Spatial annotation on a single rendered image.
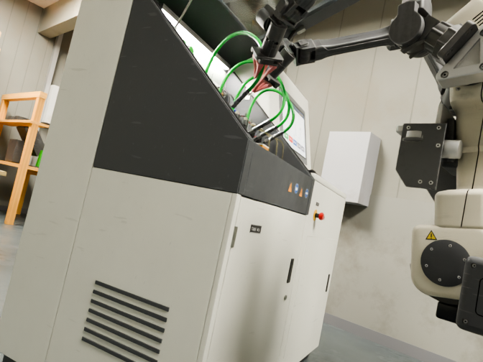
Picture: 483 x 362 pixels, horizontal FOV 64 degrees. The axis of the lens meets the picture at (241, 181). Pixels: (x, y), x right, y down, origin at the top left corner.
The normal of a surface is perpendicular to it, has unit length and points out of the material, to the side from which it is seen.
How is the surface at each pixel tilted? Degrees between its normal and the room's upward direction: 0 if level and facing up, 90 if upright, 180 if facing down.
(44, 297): 90
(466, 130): 90
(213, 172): 90
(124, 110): 90
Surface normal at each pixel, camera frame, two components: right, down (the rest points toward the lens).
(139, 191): -0.44, -0.17
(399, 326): -0.65, -0.20
